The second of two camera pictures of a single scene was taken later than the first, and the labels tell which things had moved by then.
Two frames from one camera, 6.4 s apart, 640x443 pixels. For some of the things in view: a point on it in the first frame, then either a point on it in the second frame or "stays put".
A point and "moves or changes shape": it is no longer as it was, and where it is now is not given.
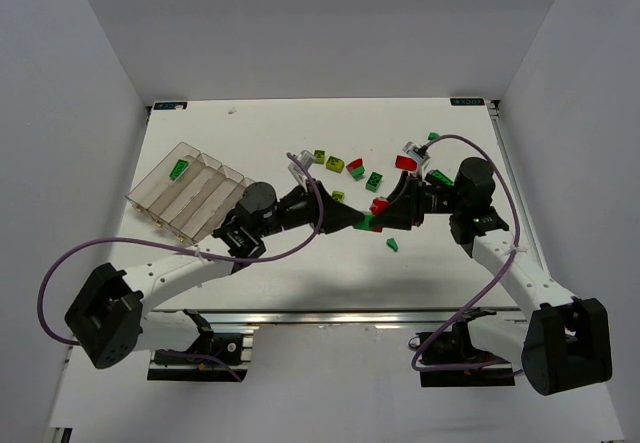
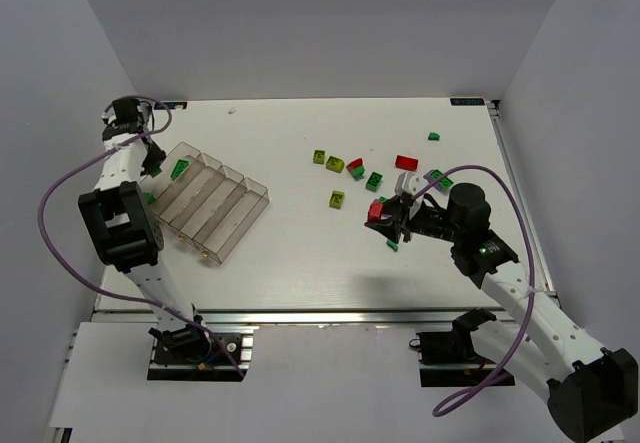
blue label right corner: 469,101 stays put
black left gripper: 318,205 -> 151,157
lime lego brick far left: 319,156 stays put
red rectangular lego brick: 407,163 stays put
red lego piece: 379,205 moves or changes shape
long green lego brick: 178,168 stays put
